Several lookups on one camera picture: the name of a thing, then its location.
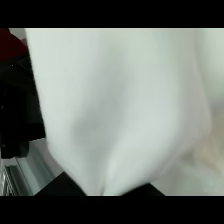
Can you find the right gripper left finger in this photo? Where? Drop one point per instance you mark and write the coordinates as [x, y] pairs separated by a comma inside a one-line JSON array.
[[63, 187]]

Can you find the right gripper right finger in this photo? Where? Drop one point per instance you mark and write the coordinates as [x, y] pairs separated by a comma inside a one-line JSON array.
[[146, 190]]

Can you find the white T-shirt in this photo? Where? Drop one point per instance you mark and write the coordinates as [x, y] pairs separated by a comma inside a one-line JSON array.
[[120, 100]]

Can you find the silver frame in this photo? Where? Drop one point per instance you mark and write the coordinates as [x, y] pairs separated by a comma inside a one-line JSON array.
[[23, 176]]

